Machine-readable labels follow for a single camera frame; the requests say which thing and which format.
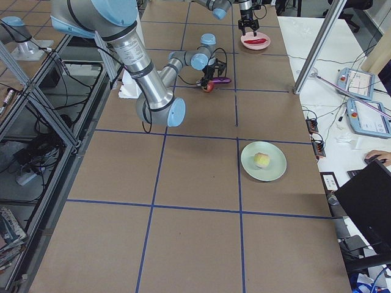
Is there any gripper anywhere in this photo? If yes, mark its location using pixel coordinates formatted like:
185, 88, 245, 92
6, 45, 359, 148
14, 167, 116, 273
200, 64, 215, 89
238, 8, 259, 36

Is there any red yellow pomegranate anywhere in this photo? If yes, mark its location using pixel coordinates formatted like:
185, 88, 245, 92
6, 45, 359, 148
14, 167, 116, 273
202, 81, 214, 93

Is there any red chili pepper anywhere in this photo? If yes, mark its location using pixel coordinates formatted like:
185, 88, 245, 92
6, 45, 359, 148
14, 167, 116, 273
244, 38, 268, 45

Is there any purple eggplant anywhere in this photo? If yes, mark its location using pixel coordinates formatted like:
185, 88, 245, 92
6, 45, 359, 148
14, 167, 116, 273
211, 77, 232, 84

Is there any peach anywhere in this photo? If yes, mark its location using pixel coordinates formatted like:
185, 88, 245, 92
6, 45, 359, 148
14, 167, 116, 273
254, 153, 271, 168

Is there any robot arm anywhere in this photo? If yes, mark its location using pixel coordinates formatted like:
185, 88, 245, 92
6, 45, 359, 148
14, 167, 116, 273
194, 0, 261, 36
51, 1, 216, 127

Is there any pink plate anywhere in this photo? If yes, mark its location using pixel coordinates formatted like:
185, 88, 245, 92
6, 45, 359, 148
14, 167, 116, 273
240, 32, 271, 50

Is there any reacher grabber tool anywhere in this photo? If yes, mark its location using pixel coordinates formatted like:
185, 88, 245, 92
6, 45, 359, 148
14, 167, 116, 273
311, 70, 391, 120

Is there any green plate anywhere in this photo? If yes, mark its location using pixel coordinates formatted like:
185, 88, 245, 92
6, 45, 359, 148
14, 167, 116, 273
241, 142, 287, 181

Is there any upper teach pendant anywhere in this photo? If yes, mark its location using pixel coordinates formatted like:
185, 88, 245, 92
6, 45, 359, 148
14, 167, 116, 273
337, 68, 375, 101

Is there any teach pendant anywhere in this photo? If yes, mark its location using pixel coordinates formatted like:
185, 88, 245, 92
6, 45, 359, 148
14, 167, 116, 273
346, 98, 390, 139
337, 68, 375, 101

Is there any lower teach pendant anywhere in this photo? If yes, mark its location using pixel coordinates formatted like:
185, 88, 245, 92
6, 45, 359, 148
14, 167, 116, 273
346, 98, 390, 139

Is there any person in black shirt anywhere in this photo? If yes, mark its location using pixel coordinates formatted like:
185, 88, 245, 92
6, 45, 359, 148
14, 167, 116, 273
364, 150, 391, 167

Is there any black monitor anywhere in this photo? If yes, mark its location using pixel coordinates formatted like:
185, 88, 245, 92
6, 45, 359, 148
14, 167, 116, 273
335, 160, 390, 253

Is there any white power strip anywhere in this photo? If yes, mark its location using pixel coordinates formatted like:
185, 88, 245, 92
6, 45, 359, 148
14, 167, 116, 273
16, 169, 40, 186

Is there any stack of books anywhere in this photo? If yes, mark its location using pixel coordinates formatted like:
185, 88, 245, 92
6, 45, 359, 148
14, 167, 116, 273
1, 206, 27, 272

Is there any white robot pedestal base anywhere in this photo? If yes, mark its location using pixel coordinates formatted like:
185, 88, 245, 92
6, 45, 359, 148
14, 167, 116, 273
119, 70, 142, 99

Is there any aluminium frame post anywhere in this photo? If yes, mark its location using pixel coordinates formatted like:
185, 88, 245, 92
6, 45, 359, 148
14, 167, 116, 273
293, 0, 346, 95

